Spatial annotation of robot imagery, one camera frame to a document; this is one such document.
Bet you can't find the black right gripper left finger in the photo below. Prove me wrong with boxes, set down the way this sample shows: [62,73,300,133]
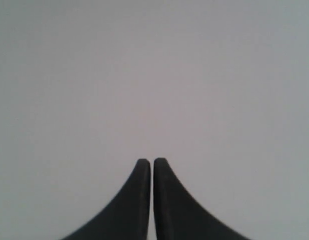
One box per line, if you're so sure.
[64,159,151,240]

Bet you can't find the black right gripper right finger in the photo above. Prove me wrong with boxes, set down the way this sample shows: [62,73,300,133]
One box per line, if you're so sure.
[153,157,247,240]

